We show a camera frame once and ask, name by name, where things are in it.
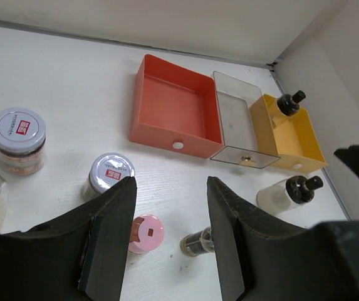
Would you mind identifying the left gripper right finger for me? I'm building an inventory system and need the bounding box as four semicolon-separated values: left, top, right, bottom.
207;177;359;300

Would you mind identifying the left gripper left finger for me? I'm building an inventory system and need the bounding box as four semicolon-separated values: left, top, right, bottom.
0;177;137;300

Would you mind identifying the white-powder bottle black pump cap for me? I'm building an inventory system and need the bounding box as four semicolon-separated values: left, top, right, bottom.
256;176;323;216

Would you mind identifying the dark sauce jar white lid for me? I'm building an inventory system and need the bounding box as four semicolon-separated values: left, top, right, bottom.
81;152;135;201

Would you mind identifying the brown-spice bottle black pump cap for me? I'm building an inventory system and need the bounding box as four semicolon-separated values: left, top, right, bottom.
268;90;306;129

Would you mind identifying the small black pepper grinder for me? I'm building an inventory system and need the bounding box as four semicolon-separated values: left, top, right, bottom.
180;226;215;257

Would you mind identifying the pink cap spice bottle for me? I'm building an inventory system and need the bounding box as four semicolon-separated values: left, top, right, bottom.
127;214;165;266

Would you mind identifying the yellow plastic bin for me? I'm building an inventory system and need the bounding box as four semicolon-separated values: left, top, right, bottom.
250;94;328;174

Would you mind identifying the pink sauce jar white lid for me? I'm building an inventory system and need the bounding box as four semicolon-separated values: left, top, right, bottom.
0;107;46;176

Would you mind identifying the clear plastic bin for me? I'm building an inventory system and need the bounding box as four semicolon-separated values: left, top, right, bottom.
211;71;279;169

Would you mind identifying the red orange plastic bin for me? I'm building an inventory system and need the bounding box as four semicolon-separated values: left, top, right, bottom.
129;54;224;159

